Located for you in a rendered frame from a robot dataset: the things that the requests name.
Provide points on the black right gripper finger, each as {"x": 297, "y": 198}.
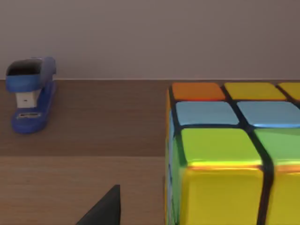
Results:
{"x": 107, "y": 209}

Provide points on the multicoloured puzzle cube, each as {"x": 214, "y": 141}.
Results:
{"x": 225, "y": 159}

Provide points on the blue stapler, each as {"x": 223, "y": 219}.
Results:
{"x": 35, "y": 98}

